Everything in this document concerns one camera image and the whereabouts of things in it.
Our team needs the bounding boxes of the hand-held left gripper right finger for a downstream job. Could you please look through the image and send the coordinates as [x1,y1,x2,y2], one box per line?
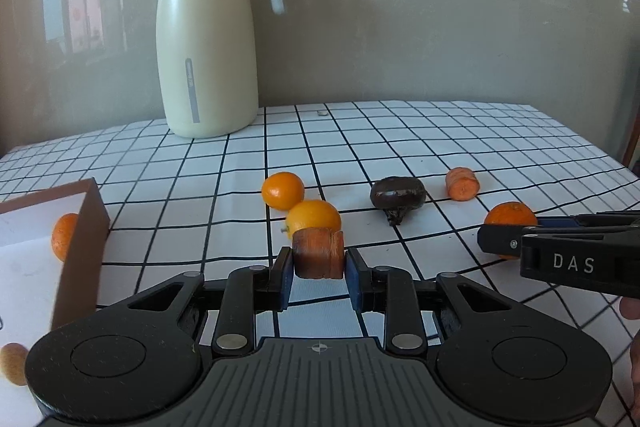
[345,247,516,355]

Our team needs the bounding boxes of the cream thermos jug grey lid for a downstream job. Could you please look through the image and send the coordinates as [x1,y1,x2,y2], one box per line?
[155,0,286,139]

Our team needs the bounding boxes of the orange mandarin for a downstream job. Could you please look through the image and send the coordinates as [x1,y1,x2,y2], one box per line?
[261,172,305,211]
[483,202,538,261]
[285,199,342,240]
[51,213,81,263]

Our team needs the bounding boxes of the brown cardboard box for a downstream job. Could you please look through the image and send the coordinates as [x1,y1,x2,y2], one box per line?
[0,178,111,427]

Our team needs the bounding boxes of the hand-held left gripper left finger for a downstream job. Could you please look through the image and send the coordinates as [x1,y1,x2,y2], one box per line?
[127,247,296,355]

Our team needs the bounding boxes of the orange carrot piece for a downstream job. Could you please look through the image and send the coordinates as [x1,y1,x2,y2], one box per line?
[292,228,346,280]
[446,167,480,201]

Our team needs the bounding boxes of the dark purple mangosteen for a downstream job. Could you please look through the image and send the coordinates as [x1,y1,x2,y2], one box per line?
[370,177,427,226]

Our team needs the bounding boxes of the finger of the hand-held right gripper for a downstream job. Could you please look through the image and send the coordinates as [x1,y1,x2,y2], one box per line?
[537,211,640,229]
[477,224,538,260]

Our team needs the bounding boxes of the small tan ball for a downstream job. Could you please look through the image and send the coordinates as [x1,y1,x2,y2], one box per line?
[0,342,29,386]

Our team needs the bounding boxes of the white black checked tablecloth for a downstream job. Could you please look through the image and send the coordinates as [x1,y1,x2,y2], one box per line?
[0,101,640,427]

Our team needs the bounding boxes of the person's right hand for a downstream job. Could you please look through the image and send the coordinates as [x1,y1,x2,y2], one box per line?
[619,296,640,388]

